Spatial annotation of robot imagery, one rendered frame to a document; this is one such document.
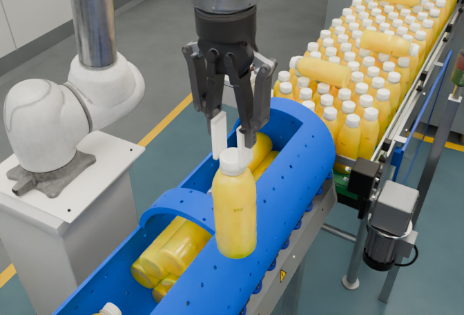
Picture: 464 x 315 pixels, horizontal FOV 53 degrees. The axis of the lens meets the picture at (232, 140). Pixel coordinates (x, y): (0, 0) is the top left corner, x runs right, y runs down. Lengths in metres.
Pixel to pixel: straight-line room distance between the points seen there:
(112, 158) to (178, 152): 1.59
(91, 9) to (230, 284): 0.70
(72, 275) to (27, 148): 0.40
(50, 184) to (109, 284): 0.41
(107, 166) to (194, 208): 0.52
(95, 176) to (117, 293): 0.41
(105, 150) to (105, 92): 0.23
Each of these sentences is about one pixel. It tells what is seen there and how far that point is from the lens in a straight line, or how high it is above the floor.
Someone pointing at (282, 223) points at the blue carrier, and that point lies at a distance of 1.03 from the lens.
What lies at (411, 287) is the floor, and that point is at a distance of 2.44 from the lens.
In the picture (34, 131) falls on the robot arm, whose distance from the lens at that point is 1.25.
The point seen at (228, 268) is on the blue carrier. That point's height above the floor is 1.18.
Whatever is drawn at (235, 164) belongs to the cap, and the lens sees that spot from 0.68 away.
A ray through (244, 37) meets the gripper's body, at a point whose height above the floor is 1.66.
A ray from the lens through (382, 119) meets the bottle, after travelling 1.59.
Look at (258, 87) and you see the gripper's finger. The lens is 0.58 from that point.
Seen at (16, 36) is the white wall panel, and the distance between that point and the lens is 4.15.
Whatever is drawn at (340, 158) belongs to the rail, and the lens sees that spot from 1.47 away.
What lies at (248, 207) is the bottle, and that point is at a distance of 0.72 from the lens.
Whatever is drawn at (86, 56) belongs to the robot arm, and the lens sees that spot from 1.26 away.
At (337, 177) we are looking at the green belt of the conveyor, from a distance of 1.51.
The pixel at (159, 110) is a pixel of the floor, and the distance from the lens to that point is 3.37.
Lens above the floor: 1.90
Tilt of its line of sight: 39 degrees down
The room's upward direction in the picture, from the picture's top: straight up
